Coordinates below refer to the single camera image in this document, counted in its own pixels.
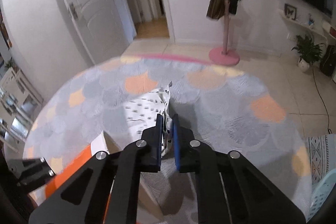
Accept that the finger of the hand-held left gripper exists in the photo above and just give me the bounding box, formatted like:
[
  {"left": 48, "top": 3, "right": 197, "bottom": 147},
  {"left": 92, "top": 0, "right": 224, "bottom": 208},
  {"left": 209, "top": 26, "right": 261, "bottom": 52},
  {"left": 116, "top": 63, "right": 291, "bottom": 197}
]
[
  {"left": 16, "top": 168, "right": 57, "bottom": 191},
  {"left": 8, "top": 157, "right": 48, "bottom": 174}
]

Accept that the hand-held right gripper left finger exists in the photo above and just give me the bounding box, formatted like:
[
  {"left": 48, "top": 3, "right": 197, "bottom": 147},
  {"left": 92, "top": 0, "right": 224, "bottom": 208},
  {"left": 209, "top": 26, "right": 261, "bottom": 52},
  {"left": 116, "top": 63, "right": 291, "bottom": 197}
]
[{"left": 29, "top": 114, "right": 162, "bottom": 224}]

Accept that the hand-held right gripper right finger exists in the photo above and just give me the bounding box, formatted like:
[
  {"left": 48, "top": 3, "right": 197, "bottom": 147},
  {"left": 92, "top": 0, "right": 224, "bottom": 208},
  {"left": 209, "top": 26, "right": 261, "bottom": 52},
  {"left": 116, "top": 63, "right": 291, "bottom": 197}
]
[{"left": 172, "top": 114, "right": 306, "bottom": 224}]

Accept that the polka dot white wrapper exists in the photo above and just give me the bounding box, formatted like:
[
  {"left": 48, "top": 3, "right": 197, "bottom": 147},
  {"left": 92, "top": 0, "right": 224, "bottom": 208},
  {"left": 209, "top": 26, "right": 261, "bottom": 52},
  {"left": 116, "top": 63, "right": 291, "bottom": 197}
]
[{"left": 125, "top": 80, "right": 174, "bottom": 160}]

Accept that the orange and white box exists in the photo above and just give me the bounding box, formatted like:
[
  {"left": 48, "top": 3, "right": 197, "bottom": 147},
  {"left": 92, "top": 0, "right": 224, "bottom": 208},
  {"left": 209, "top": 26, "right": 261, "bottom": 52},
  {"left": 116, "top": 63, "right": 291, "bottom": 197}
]
[{"left": 29, "top": 132, "right": 163, "bottom": 224}]

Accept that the light blue plastic basket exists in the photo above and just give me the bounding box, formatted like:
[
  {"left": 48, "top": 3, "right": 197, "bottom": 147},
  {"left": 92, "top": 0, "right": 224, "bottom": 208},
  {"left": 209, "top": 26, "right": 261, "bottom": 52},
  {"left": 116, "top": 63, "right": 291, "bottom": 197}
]
[{"left": 308, "top": 174, "right": 332, "bottom": 222}]

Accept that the white glass cabinet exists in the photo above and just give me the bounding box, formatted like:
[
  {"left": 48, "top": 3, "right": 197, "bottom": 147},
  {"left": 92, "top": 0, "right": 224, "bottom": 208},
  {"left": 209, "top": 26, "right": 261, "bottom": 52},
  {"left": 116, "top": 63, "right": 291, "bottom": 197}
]
[{"left": 0, "top": 67, "right": 44, "bottom": 151}]

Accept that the pink coat rack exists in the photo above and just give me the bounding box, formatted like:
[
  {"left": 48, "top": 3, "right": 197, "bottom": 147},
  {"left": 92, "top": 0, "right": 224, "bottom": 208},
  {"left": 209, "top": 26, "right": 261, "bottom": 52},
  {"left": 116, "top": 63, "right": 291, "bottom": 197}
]
[{"left": 209, "top": 0, "right": 240, "bottom": 66}]

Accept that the small cabinet plant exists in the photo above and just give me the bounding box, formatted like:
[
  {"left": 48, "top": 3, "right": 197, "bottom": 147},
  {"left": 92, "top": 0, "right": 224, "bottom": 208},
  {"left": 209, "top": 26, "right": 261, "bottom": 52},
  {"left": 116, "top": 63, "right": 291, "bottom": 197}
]
[{"left": 4, "top": 57, "right": 19, "bottom": 72}]

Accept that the small black bag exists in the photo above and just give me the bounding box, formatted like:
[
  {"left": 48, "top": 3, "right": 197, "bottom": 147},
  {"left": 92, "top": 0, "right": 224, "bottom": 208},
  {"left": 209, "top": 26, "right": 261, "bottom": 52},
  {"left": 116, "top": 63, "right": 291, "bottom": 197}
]
[{"left": 228, "top": 0, "right": 240, "bottom": 15}]

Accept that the white panel door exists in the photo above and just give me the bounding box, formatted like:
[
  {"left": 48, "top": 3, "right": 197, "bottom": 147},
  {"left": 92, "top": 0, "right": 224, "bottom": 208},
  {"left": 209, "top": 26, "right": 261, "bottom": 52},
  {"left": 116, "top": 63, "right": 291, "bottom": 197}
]
[{"left": 46, "top": 0, "right": 137, "bottom": 64}]

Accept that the green potted plant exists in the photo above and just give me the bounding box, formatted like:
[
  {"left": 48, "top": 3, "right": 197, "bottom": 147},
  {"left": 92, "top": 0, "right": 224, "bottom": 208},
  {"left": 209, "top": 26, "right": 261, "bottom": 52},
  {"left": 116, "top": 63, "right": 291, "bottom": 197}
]
[{"left": 291, "top": 34, "right": 326, "bottom": 72}]

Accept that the black acoustic guitar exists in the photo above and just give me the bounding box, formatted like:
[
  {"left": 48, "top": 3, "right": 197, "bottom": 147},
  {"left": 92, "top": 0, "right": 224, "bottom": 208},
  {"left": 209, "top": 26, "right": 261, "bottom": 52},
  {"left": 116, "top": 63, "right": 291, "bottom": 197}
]
[{"left": 320, "top": 45, "right": 336, "bottom": 77}]

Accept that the framed butterfly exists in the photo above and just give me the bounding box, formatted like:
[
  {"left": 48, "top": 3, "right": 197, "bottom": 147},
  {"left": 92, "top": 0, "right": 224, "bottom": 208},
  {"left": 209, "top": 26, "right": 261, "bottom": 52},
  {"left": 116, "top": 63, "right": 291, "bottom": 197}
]
[{"left": 284, "top": 3, "right": 297, "bottom": 20}]

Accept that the pink and white box shelf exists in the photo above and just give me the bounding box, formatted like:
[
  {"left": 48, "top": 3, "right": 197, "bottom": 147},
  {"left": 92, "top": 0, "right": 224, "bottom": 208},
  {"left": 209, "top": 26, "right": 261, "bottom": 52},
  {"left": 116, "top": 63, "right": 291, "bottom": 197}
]
[{"left": 322, "top": 22, "right": 336, "bottom": 39}]

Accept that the wall picture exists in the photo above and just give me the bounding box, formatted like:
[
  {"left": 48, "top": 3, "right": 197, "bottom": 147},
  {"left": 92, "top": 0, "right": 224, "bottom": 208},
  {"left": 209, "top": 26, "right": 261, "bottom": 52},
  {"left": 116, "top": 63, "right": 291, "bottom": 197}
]
[{"left": 0, "top": 7, "right": 12, "bottom": 50}]

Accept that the black floor cable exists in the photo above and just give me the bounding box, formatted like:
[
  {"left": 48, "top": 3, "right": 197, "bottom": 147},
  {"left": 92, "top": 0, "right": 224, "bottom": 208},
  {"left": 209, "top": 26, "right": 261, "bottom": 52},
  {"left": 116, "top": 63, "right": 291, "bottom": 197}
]
[{"left": 312, "top": 68, "right": 334, "bottom": 132}]

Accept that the white low wall shelf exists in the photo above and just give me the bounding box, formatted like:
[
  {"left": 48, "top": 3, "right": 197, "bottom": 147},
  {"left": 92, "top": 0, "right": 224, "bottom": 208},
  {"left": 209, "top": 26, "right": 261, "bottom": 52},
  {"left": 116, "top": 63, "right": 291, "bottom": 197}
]
[{"left": 278, "top": 13, "right": 331, "bottom": 43}]

